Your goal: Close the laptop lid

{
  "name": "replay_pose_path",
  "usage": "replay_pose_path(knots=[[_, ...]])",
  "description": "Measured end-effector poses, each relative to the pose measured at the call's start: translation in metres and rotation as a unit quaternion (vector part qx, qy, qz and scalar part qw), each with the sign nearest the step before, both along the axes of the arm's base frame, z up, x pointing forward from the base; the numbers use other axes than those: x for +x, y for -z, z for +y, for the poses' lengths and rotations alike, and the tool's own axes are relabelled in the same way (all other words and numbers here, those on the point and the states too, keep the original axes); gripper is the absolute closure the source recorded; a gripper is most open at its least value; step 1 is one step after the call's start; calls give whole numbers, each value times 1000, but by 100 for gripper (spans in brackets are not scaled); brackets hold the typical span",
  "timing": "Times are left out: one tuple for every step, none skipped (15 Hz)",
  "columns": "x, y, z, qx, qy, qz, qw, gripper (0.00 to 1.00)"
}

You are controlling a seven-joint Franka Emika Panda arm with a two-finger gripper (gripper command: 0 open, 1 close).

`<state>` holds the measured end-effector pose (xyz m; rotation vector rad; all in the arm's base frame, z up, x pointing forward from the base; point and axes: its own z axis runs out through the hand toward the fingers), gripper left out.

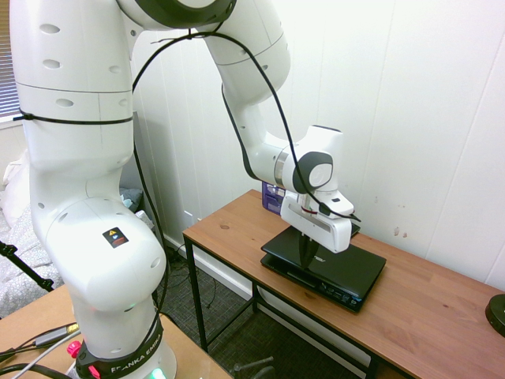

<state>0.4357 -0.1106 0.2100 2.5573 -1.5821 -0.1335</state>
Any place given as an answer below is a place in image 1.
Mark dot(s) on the pink knob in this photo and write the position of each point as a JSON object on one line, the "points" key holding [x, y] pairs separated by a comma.
{"points": [[73, 350]]}

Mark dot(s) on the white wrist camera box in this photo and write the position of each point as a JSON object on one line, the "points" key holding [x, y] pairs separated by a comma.
{"points": [[339, 201]]}

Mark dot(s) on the grey headboard panel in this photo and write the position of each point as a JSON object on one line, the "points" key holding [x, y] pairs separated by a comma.
{"points": [[128, 179]]}

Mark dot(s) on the teal pillow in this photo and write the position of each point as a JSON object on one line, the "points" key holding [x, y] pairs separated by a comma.
{"points": [[132, 197]]}

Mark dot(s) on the wooden desk black metal frame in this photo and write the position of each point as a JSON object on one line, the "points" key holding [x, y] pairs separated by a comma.
{"points": [[236, 237]]}

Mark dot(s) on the white patterned quilt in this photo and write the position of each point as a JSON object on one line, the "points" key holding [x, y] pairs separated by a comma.
{"points": [[19, 284]]}

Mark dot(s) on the black round object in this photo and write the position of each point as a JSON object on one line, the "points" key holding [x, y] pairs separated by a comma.
{"points": [[497, 316]]}

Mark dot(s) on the purple desk organizer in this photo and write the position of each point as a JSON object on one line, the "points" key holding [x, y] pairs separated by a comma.
{"points": [[272, 199]]}

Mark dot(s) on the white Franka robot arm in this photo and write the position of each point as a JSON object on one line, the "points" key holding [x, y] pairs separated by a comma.
{"points": [[98, 256]]}

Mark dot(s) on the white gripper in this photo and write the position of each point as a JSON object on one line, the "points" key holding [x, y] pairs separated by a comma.
{"points": [[315, 229]]}

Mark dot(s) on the window blind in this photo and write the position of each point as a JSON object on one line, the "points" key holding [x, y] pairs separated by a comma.
{"points": [[4, 79]]}

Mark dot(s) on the black laptop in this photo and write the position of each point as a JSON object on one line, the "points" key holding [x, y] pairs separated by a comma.
{"points": [[343, 272]]}

